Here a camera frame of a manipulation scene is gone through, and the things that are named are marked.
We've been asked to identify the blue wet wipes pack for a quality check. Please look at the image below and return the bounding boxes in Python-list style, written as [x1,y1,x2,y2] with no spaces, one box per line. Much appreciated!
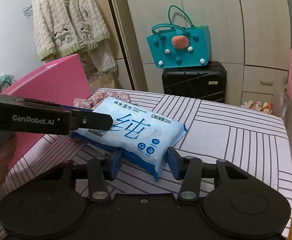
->
[73,97,187,180]

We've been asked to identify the pink floral scrunchie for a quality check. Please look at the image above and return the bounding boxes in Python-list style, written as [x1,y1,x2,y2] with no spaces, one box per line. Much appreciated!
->
[73,89,131,110]

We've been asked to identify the cluttered shelf items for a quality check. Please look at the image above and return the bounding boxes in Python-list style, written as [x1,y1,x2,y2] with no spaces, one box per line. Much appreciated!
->
[0,74,15,93]

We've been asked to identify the striped pink tablecloth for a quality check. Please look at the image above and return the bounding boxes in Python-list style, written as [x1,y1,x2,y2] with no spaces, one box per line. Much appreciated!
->
[0,87,292,238]

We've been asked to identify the pink cardboard box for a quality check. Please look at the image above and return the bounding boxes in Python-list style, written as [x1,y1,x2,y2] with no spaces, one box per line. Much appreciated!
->
[0,53,93,170]

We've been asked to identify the cream fleece jacket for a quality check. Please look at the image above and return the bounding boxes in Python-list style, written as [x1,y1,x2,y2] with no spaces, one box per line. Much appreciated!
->
[32,0,117,74]

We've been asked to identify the black suitcase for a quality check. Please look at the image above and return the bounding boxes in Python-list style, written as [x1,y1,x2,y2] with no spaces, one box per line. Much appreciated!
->
[162,61,227,103]

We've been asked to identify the brown paper bag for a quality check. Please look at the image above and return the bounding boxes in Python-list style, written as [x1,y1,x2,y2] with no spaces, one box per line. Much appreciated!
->
[89,72,119,88]

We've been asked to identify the floral gift bag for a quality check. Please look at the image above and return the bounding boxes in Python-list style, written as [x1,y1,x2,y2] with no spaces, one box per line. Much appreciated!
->
[241,100,273,114]

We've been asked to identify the teal felt handbag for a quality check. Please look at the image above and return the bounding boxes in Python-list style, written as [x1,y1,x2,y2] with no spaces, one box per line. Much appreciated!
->
[147,5,211,69]

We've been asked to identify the beige wardrobe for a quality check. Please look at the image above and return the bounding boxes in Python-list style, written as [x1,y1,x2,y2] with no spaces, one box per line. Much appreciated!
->
[96,0,291,106]

